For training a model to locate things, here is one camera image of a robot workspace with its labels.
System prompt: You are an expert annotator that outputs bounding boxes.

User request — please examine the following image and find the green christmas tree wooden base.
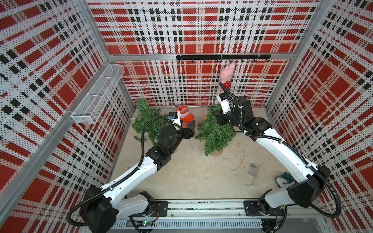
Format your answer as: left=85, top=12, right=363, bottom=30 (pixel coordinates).
left=132, top=98, right=170, bottom=145

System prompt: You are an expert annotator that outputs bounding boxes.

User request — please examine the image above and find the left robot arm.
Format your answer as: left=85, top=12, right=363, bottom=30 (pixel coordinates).
left=66, top=117, right=195, bottom=233

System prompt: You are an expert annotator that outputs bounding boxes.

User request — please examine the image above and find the black hook rail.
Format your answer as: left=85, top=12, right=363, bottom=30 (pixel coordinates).
left=176, top=54, right=272, bottom=62

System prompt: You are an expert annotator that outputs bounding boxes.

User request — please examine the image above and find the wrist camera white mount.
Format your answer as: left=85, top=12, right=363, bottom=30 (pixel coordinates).
left=218, top=82, right=244, bottom=114
left=169, top=111, right=182, bottom=127

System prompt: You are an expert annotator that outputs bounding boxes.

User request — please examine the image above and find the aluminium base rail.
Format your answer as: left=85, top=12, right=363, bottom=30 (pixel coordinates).
left=112, top=199, right=331, bottom=233

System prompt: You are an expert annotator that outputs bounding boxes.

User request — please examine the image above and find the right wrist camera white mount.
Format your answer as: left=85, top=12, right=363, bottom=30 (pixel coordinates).
left=218, top=82, right=244, bottom=114

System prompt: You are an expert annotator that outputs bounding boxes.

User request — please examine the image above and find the clear string light wire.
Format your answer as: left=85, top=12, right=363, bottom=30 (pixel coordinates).
left=222, top=144, right=266, bottom=187

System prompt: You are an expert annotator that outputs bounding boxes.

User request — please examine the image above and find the pink plush pig toy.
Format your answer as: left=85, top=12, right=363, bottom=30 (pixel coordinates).
left=220, top=62, right=236, bottom=90

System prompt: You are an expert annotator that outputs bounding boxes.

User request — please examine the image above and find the red plush monster toy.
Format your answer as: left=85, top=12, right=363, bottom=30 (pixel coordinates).
left=174, top=105, right=195, bottom=129

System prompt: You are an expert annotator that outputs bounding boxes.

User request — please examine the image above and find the white wire mesh basket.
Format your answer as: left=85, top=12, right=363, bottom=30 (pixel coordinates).
left=71, top=64, right=124, bottom=124

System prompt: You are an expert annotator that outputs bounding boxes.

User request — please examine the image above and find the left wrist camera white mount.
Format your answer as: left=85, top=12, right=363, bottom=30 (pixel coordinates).
left=169, top=111, right=182, bottom=127

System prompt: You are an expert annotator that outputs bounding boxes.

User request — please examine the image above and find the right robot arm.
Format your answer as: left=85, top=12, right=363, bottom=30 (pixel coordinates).
left=214, top=93, right=342, bottom=218

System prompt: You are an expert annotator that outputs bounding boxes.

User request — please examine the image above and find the teal alarm clock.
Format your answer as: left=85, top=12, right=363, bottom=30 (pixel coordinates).
left=275, top=172, right=295, bottom=188

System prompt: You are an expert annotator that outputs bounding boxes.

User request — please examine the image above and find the green circuit board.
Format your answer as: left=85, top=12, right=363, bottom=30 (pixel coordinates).
left=137, top=220, right=153, bottom=228

